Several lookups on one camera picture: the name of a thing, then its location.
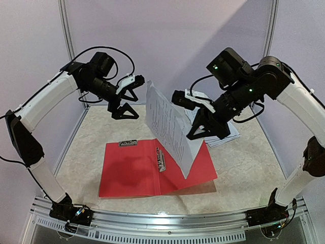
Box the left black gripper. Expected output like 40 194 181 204
83 75 139 119

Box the stack of printed papers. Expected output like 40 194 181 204
185 88 241 148

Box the red file folder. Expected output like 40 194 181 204
99 139 217 198

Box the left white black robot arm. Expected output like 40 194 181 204
3 52 145 221

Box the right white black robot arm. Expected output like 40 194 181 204
185 47 324 222

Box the metal clip top of folder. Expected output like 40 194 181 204
118 139 138 147

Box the metal clip folder spine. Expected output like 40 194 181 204
156 147 166 172

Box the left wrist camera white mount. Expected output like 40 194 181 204
116 75 145 95

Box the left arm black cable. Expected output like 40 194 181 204
0 46 136 199

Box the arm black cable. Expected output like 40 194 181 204
0 46 136 199
189 63 315 224

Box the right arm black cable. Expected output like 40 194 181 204
189 63 315 224

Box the aluminium front rail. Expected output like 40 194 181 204
23 197 316 243

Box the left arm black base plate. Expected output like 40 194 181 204
49 202 94 226

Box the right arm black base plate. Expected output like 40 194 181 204
245 206 289 227

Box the left aluminium frame post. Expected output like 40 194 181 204
57 0 88 107

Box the aluminium frame post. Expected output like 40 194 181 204
248 0 279 107
57 0 88 107

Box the right aluminium frame post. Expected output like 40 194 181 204
248 0 279 107

